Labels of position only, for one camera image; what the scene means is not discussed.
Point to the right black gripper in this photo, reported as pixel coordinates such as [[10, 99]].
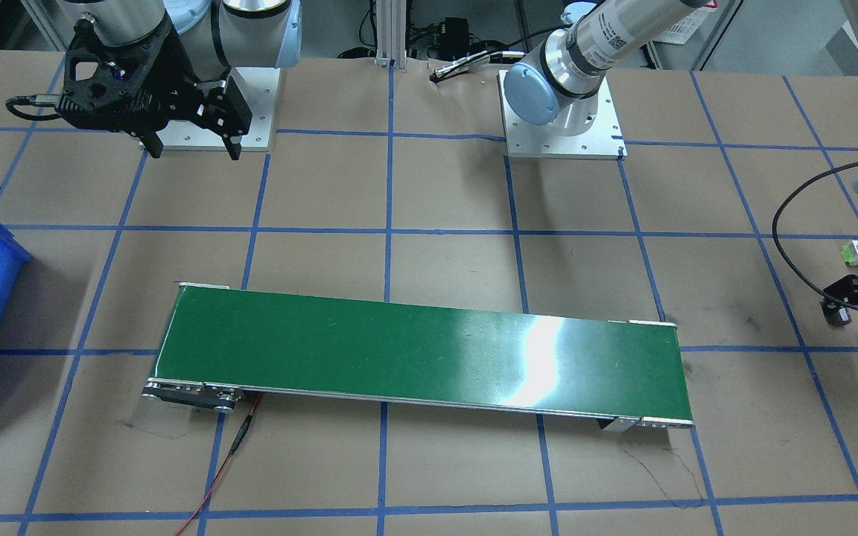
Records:
[[174, 73]]

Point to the black capacitor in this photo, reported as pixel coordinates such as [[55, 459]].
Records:
[[836, 316]]

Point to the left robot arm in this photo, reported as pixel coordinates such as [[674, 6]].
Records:
[[568, 68]]

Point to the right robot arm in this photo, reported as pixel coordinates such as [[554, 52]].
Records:
[[219, 35]]

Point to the green conveyor belt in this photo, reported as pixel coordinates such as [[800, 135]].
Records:
[[220, 343]]

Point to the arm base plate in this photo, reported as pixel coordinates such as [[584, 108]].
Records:
[[257, 87], [589, 129]]

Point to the aluminium frame post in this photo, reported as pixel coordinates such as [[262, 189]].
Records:
[[391, 34]]

